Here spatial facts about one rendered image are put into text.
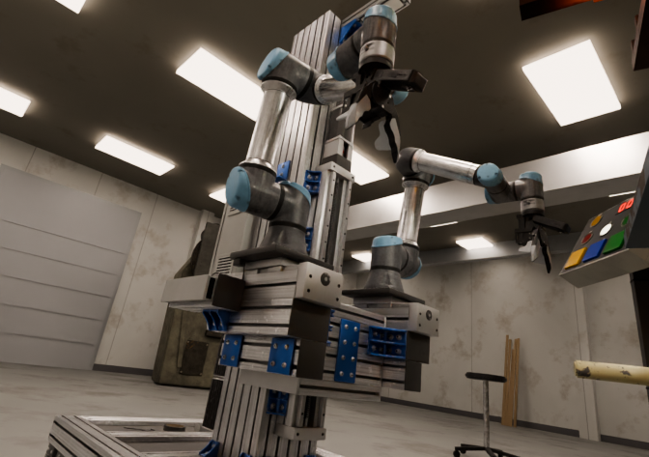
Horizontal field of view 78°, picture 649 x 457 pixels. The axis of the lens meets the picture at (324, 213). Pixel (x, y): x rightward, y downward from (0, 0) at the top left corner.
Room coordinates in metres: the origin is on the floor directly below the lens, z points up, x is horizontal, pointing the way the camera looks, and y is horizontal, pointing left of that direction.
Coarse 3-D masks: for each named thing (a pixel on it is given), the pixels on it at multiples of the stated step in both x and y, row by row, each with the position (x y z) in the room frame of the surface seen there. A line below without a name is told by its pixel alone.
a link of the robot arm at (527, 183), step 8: (520, 176) 1.29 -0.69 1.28; (528, 176) 1.26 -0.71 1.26; (536, 176) 1.25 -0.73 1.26; (520, 184) 1.28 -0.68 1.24; (528, 184) 1.26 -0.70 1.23; (536, 184) 1.25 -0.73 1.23; (520, 192) 1.28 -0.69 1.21; (528, 192) 1.26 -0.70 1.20; (536, 192) 1.25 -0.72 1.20; (520, 200) 1.32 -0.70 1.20
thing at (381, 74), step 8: (376, 72) 0.66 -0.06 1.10; (384, 72) 0.64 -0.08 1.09; (392, 72) 0.62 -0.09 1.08; (400, 72) 0.61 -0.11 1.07; (408, 72) 0.60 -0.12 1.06; (416, 72) 0.59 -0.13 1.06; (376, 80) 0.66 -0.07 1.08; (384, 80) 0.64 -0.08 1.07; (392, 80) 0.63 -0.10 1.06; (400, 80) 0.61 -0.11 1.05; (408, 80) 0.60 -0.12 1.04; (416, 80) 0.60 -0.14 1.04; (424, 80) 0.61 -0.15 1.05; (392, 88) 0.67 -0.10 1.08; (400, 88) 0.65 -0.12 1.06; (408, 88) 0.62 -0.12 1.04; (416, 88) 0.61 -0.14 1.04
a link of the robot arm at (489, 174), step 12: (408, 156) 1.42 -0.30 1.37; (420, 156) 1.39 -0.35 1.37; (432, 156) 1.37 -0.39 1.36; (408, 168) 1.45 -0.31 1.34; (420, 168) 1.41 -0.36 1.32; (432, 168) 1.37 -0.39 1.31; (444, 168) 1.33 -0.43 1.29; (456, 168) 1.30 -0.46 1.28; (468, 168) 1.27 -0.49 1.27; (480, 168) 1.22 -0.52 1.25; (492, 168) 1.20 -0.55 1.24; (456, 180) 1.34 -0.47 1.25; (468, 180) 1.29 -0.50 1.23; (480, 180) 1.23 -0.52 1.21; (492, 180) 1.21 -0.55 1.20; (504, 180) 1.24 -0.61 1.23; (492, 192) 1.29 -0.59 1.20
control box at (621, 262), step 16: (624, 208) 1.19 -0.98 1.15; (592, 240) 1.29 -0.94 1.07; (608, 240) 1.19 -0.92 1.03; (608, 256) 1.15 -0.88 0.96; (624, 256) 1.10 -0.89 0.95; (640, 256) 1.07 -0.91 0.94; (560, 272) 1.39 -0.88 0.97; (576, 272) 1.32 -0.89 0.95; (592, 272) 1.27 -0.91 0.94; (608, 272) 1.22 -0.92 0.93; (624, 272) 1.17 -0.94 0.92
